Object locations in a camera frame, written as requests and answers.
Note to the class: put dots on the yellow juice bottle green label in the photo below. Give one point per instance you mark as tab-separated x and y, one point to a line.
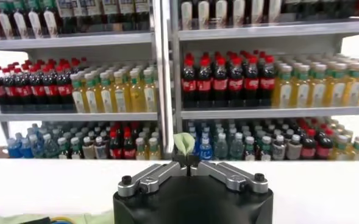
337	89
78	97
284	91
121	96
92	97
318	90
154	149
107	96
136	95
301	91
141	150
358	149
340	149
150	95
355	89

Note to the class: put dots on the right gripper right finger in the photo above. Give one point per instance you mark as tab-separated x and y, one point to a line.
237	179

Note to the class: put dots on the green t-shirt red print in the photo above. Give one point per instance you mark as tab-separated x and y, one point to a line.
183	143

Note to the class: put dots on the clear water bottle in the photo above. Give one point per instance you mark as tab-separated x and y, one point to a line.
50	148
220	149
236	148
37	147

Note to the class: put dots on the grey metal shelf unit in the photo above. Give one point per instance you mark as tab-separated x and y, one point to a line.
75	117
258	113

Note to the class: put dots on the dark tea bottle green cap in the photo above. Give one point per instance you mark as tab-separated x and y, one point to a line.
238	10
274	9
6	25
50	22
186	13
221	12
21	24
256	9
203	12
36	23

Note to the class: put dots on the blue water bottle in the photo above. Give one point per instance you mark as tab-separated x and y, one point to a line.
205	152
14	150
27	150

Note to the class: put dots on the small dark bottle beige label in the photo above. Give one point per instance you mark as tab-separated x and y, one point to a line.
100	149
294	149
88	149
278	149

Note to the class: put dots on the dark drink bottle blue label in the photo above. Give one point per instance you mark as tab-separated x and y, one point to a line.
79	7
94	6
126	5
65	9
110	6
142	4

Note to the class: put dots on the green-label drink bottle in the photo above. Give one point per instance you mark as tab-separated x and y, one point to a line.
266	149
250	150
76	149
62	150

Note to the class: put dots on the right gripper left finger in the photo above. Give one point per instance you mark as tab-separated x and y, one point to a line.
148	179

